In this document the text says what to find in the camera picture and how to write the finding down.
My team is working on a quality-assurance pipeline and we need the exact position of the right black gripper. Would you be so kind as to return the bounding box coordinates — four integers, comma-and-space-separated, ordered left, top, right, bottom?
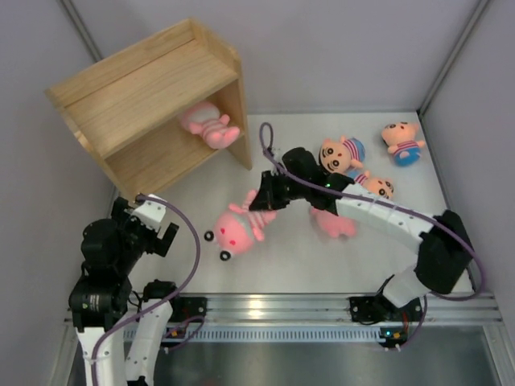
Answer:
251, 170, 310, 211

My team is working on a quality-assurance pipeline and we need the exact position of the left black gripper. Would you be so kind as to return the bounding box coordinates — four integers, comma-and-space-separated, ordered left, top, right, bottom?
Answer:
111, 198, 177, 275

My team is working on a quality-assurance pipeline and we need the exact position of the pink striped plush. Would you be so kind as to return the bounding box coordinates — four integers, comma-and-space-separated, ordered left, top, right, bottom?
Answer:
204, 190, 277, 261
178, 101, 241, 150
310, 207, 356, 238

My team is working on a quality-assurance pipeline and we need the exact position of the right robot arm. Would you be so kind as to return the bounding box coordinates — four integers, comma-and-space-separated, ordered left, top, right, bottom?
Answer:
249, 147, 473, 319

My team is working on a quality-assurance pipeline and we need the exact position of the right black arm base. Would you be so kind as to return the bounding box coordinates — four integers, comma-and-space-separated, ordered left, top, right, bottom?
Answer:
348, 295, 402, 325

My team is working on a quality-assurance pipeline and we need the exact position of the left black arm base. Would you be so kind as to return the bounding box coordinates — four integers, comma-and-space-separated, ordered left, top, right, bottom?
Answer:
169, 296, 208, 322

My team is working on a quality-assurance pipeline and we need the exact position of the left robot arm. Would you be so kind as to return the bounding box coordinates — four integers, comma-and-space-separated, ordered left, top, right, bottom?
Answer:
68, 195, 182, 385

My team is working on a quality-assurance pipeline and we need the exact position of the wooden two-tier shelf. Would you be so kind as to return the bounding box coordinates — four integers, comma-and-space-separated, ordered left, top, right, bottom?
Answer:
46, 18, 252, 199

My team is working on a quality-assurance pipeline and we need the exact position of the boy plush near centre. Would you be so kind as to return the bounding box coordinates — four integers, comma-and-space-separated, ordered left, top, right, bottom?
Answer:
319, 136, 365, 174

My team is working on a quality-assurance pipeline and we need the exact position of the boy plush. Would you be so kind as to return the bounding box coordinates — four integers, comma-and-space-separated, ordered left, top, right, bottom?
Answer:
346, 170, 394, 199
381, 121, 426, 166
319, 136, 365, 174

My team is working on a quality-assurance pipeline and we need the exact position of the boy plush lower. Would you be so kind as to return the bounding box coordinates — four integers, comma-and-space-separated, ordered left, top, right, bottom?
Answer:
346, 170, 394, 199

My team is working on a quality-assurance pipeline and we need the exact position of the boy plush far right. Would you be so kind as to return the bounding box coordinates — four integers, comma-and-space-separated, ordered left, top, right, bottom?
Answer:
381, 121, 426, 166

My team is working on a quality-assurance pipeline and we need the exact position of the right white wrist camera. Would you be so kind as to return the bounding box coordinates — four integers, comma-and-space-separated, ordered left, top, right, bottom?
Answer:
266, 147, 283, 162

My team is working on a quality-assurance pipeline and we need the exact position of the aluminium mounting rail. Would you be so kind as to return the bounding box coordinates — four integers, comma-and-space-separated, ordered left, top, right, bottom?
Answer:
182, 294, 503, 326

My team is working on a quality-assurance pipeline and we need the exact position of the slotted white cable duct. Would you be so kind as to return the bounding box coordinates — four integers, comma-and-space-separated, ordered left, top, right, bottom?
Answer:
80, 326, 383, 343

